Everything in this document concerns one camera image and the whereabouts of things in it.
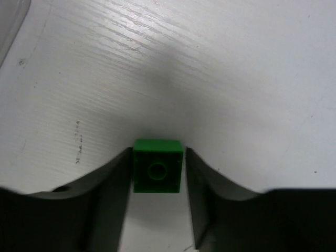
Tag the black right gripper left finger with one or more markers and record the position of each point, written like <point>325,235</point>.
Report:
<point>86,214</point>

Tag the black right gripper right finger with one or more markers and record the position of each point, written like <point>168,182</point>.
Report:
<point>228,217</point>

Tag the small green lego cube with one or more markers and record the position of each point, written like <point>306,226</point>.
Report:
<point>157,166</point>

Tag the clear drawer container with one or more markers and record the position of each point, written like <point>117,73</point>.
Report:
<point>12,14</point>

